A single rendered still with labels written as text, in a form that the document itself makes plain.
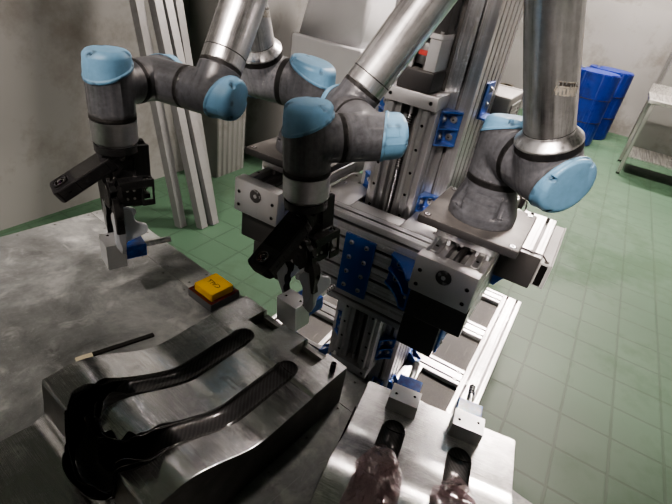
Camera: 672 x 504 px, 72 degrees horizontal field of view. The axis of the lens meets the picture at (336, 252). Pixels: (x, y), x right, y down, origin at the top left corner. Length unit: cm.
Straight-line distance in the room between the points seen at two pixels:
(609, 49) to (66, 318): 755
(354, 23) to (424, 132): 252
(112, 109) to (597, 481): 198
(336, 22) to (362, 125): 300
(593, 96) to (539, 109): 570
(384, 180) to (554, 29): 59
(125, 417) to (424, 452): 44
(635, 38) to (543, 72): 709
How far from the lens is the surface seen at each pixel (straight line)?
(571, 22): 81
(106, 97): 85
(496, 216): 105
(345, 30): 364
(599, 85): 654
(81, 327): 104
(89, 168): 91
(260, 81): 122
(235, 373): 80
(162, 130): 276
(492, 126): 100
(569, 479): 209
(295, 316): 83
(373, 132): 71
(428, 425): 83
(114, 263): 99
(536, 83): 84
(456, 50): 120
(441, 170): 125
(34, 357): 100
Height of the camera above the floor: 147
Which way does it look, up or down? 32 degrees down
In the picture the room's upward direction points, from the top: 10 degrees clockwise
